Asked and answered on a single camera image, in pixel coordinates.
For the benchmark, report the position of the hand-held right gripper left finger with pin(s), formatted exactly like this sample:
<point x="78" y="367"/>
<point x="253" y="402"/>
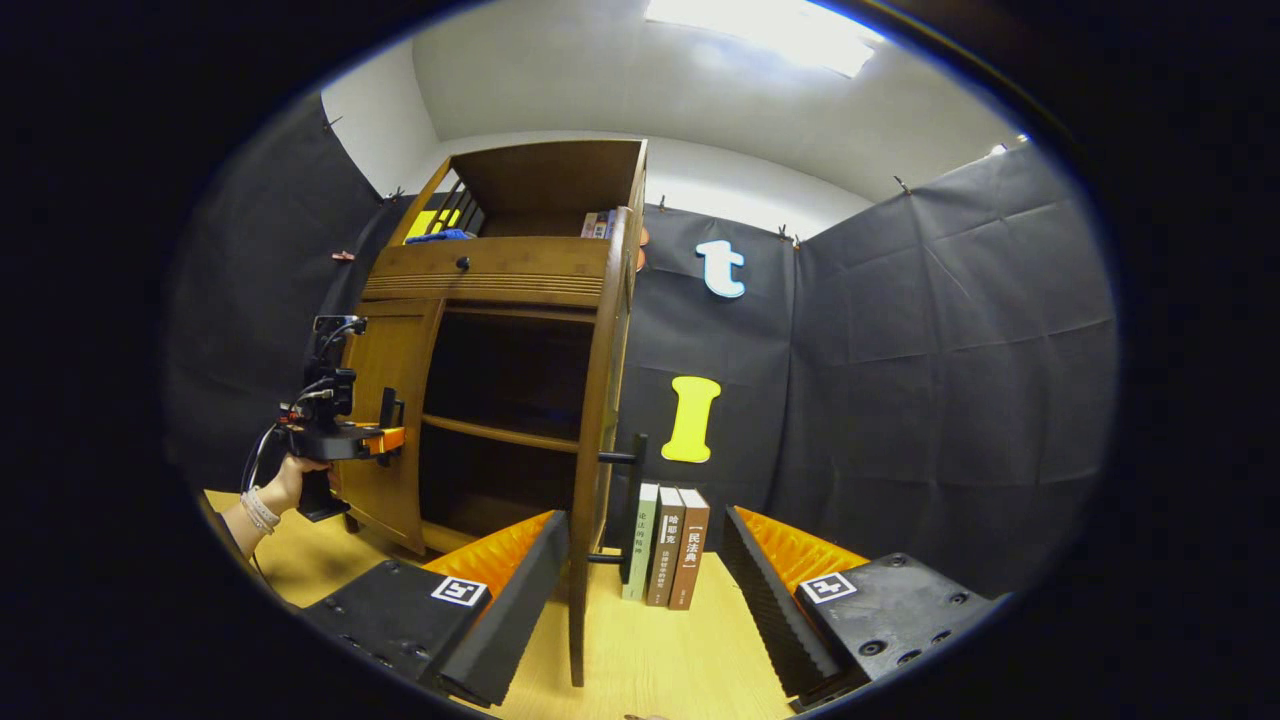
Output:
<point x="510" y="620"/>

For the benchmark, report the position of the wooden double-door shoe cabinet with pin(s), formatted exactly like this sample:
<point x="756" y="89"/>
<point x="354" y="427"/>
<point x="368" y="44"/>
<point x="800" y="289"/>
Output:
<point x="540" y="180"/>

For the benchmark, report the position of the tan small book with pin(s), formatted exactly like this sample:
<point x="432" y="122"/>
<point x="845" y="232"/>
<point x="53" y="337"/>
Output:
<point x="590" y="225"/>

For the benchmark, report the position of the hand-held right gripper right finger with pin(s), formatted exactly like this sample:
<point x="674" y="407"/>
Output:
<point x="765" y="620"/>

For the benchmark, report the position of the pale green standing book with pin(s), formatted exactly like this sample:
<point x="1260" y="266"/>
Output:
<point x="640" y="545"/>

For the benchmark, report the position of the grey standing book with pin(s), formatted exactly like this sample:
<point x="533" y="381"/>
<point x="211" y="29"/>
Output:
<point x="665" y="550"/>

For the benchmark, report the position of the black backdrop cloth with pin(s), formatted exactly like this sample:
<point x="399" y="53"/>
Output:
<point x="900" y="350"/>

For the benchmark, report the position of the blue folded cloth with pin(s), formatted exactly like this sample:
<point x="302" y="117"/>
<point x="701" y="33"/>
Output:
<point x="440" y="236"/>

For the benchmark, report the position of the wooden inner cabinet shelf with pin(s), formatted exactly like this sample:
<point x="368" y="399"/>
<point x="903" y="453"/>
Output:
<point x="500" y="433"/>

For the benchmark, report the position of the brown standing book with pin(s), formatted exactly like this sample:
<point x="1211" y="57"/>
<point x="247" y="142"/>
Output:
<point x="690" y="550"/>

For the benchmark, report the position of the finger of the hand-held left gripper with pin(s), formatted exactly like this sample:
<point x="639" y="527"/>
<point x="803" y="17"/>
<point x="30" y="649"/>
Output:
<point x="385" y="441"/>

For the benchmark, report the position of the wooden cabinet drawer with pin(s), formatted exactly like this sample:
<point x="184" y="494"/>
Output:
<point x="520" y="270"/>

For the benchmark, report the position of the blue small book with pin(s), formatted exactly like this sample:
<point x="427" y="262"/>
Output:
<point x="607" y="225"/>

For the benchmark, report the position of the small ceiling light panel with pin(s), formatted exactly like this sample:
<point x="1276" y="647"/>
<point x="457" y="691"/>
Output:
<point x="1008" y="146"/>

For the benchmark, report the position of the wooden cabinet door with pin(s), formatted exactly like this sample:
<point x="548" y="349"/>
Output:
<point x="395" y="340"/>
<point x="590" y="450"/>

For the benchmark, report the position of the large ceiling light panel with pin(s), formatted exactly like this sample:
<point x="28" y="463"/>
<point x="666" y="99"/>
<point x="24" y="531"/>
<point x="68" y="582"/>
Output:
<point x="770" y="30"/>

